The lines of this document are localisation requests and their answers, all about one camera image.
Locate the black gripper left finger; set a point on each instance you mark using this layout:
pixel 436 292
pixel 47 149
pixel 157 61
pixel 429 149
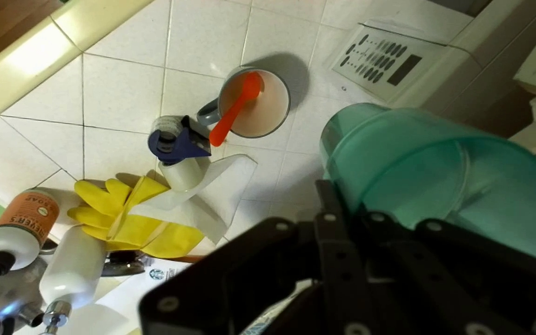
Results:
pixel 237 279

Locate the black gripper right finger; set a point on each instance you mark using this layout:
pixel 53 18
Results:
pixel 466 285

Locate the blue-green translucent plastic cup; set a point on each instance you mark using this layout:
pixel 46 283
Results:
pixel 436 167

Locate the small blue white mug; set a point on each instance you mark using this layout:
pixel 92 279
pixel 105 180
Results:
pixel 181 145

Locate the grey ceramic mug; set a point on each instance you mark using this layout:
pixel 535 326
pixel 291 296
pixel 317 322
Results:
pixel 265 117

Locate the white printed packet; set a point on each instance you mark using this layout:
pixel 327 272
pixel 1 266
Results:
pixel 126 298

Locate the white pump soap bottle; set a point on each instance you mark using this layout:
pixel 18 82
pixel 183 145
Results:
pixel 73 272

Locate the orange label pump bottle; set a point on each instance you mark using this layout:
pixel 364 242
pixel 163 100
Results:
pixel 29 214

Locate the white microwave oven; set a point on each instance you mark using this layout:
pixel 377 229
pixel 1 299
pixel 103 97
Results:
pixel 466 56

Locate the chrome faucet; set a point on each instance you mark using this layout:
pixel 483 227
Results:
pixel 1 298

